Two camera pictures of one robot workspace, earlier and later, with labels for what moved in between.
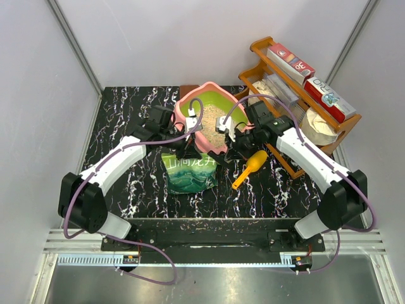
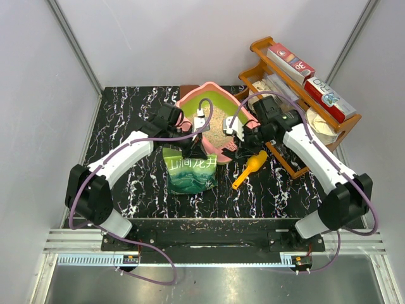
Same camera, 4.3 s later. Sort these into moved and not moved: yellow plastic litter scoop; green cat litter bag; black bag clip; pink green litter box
Moved: black bag clip
Not moved: pink green litter box; green cat litter bag; yellow plastic litter scoop
